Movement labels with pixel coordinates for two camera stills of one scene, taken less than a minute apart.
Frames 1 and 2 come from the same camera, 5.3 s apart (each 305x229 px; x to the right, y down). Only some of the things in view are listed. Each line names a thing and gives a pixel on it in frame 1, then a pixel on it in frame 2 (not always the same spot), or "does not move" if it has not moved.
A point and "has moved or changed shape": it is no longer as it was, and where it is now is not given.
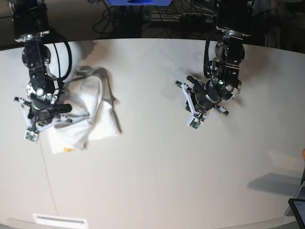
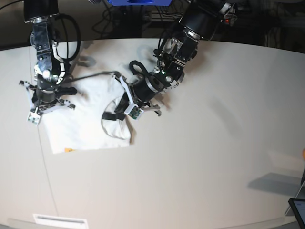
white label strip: (51, 220) does not move
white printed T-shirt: (88, 91) has moved or changed shape
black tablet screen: (298, 207) does not move
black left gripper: (208, 98) -> (147, 88)
